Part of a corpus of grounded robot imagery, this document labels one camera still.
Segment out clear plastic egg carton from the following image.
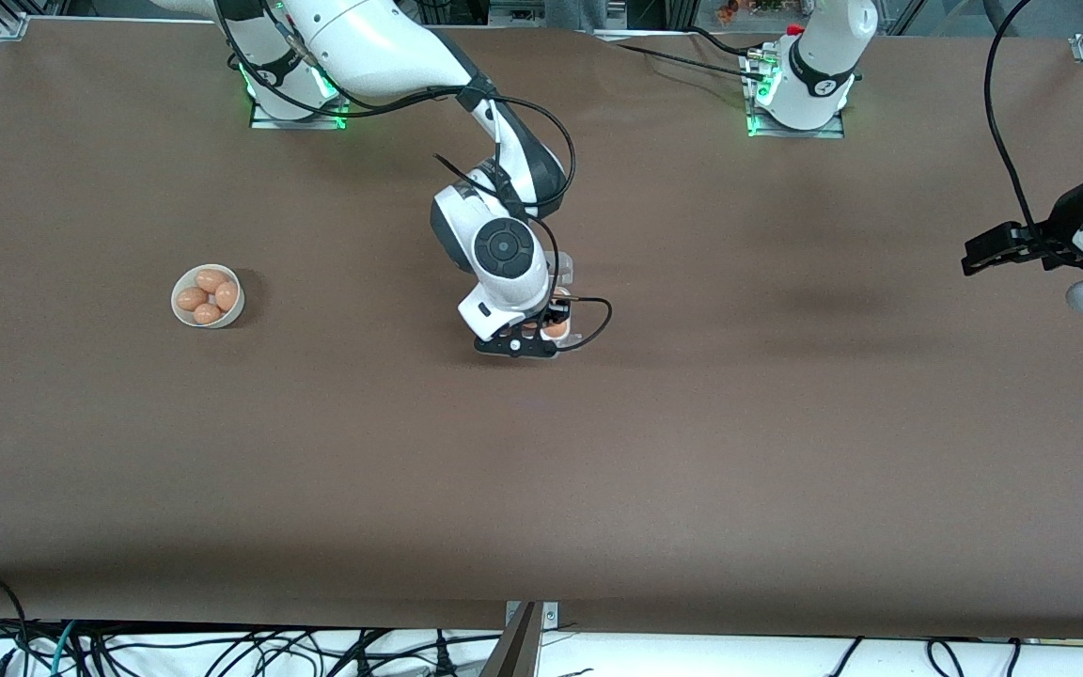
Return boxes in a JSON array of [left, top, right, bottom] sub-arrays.
[[541, 252, 583, 351]]

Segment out brown table cover sheet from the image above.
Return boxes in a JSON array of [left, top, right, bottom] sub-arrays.
[[0, 19, 1083, 642]]

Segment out grey trousers of person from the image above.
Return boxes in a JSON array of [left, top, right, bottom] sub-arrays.
[[544, 0, 610, 35]]

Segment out white round bowl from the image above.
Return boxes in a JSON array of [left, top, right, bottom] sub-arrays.
[[170, 264, 245, 329]]

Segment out dark metal bar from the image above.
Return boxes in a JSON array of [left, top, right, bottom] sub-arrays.
[[479, 602, 542, 677]]

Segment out colourful shelf clutter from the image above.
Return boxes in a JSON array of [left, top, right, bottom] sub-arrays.
[[713, 0, 792, 25]]

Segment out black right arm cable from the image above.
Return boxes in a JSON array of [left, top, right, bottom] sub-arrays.
[[217, 0, 614, 354]]

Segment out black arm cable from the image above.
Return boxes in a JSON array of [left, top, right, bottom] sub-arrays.
[[217, 0, 614, 354], [983, 0, 1064, 264]]

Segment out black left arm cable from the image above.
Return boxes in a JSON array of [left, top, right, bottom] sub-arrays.
[[983, 0, 1064, 264]]

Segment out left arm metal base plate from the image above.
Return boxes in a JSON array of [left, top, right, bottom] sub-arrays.
[[742, 47, 846, 139]]

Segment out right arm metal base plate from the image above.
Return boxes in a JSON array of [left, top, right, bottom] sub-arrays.
[[250, 56, 352, 130]]

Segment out grey metal edge bracket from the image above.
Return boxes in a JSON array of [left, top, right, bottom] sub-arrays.
[[504, 602, 559, 633]]

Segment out long black base cable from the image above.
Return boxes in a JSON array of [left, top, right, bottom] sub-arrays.
[[612, 42, 768, 78]]

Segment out short black base cable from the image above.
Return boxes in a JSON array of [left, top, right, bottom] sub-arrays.
[[689, 26, 763, 55]]

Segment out teal floor cable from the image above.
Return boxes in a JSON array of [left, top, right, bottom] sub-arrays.
[[48, 621, 79, 677]]

